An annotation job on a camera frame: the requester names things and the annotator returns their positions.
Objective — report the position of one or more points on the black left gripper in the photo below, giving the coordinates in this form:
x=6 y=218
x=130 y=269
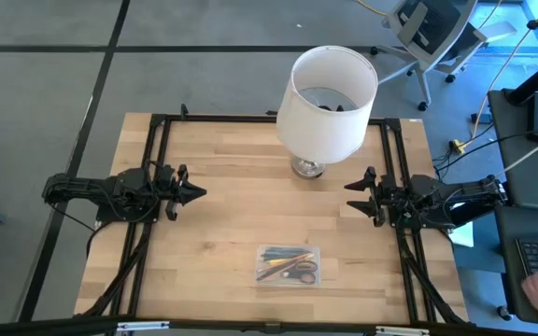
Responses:
x=168 y=186

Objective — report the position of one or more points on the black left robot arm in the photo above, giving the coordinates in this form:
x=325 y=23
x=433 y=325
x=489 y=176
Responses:
x=87 y=189

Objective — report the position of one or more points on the clear plastic supply box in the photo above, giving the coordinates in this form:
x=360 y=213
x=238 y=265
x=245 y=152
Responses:
x=315 y=249

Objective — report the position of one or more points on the grey office chair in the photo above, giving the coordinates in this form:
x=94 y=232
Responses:
x=432 y=28

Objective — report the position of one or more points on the silver table lamp white shade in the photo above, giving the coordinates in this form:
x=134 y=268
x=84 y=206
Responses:
x=325 y=135

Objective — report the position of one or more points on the black aluminium table frame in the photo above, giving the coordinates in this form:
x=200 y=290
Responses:
x=213 y=118

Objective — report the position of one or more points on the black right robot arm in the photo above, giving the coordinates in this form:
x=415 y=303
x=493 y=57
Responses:
x=456 y=193

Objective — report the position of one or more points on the dark grey desk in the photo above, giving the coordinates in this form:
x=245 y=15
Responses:
x=530 y=158

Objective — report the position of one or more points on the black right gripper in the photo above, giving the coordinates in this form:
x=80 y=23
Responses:
x=392 y=198

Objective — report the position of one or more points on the orange pencil pink eraser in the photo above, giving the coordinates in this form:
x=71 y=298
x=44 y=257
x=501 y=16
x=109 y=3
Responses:
x=292 y=260

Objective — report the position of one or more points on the white paper sheet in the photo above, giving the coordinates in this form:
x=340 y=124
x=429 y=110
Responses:
x=462 y=235

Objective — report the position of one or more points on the blue pen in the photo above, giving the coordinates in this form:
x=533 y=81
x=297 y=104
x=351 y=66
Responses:
x=273 y=252

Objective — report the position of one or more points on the silver aluminium bracket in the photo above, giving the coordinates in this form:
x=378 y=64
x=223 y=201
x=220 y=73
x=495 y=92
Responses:
x=143 y=325
x=402 y=331

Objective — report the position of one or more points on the yellow pen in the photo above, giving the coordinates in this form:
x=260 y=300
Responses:
x=280 y=261

